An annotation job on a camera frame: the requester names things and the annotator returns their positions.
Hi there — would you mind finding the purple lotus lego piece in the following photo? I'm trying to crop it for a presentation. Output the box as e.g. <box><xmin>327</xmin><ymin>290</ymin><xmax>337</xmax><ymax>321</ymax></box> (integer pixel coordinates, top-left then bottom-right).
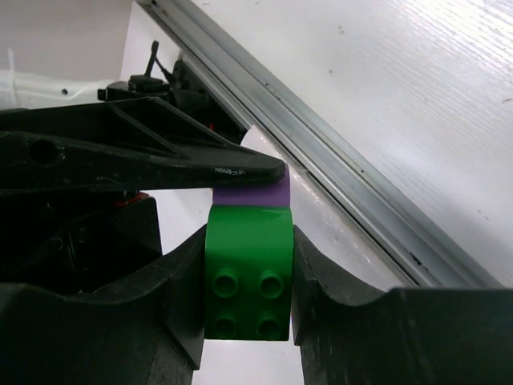
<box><xmin>212</xmin><ymin>166</ymin><xmax>291</xmax><ymax>207</ymax></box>

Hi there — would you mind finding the aluminium frame rail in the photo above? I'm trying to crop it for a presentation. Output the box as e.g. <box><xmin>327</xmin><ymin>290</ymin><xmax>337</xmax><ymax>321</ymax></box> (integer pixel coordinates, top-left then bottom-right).
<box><xmin>143</xmin><ymin>1</ymin><xmax>499</xmax><ymax>288</ymax></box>

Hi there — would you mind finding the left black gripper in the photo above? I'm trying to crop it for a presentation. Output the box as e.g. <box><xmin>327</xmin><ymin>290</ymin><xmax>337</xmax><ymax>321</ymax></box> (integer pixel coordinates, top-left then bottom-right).
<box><xmin>1</xmin><ymin>98</ymin><xmax>285</xmax><ymax>295</ymax></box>

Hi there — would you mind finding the green leaf lego brick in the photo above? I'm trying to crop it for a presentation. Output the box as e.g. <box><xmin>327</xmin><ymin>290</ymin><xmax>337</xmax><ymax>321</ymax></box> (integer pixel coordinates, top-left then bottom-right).
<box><xmin>204</xmin><ymin>205</ymin><xmax>293</xmax><ymax>341</ymax></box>

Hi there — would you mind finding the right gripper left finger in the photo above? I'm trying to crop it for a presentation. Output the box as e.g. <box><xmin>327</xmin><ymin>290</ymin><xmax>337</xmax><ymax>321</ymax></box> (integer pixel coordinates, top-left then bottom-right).
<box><xmin>1</xmin><ymin>229</ymin><xmax>206</xmax><ymax>384</ymax></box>

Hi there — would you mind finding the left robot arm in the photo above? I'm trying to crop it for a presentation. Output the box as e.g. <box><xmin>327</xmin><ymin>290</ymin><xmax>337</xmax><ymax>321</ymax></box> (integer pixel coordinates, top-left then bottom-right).
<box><xmin>1</xmin><ymin>60</ymin><xmax>286</xmax><ymax>295</ymax></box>

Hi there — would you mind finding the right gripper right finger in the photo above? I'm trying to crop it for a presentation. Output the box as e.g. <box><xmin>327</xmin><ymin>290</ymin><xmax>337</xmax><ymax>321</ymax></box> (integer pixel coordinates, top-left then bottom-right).
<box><xmin>292</xmin><ymin>229</ymin><xmax>512</xmax><ymax>384</ymax></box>

